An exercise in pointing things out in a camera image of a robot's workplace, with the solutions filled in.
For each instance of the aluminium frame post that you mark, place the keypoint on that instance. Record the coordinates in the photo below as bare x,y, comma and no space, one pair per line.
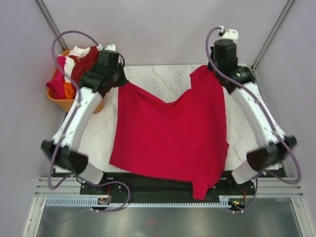
273,32
50,22

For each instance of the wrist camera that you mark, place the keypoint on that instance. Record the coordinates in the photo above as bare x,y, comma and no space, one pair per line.
111,47
230,34

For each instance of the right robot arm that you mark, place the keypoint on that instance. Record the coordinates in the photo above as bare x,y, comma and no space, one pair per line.
273,143

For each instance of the orange t shirt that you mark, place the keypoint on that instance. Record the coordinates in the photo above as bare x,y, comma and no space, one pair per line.
69,91

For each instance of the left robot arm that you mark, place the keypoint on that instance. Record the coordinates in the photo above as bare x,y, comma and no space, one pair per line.
62,149

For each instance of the right aluminium frame post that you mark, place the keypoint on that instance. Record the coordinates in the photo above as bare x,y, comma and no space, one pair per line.
273,32

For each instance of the left aluminium frame post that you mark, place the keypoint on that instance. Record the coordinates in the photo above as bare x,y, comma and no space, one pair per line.
50,22

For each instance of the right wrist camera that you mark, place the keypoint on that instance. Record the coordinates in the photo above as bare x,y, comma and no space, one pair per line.
230,34

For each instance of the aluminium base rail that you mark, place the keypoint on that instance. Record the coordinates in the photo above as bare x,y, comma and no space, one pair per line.
267,188

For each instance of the crimson pink t shirt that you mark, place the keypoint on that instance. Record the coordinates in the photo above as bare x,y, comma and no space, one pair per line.
184,140

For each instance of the magenta pink t shirt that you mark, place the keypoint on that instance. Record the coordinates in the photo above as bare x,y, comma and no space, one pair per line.
56,85

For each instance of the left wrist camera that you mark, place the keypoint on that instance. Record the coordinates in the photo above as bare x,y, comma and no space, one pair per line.
111,47

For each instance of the dark red t shirt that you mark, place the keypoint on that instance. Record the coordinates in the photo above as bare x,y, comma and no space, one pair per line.
84,64

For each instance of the white t shirt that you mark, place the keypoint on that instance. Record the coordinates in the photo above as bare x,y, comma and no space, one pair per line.
68,62

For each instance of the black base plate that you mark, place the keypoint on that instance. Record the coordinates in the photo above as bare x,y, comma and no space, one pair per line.
146,189

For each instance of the white cable duct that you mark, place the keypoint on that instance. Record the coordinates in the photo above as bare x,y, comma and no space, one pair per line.
106,202

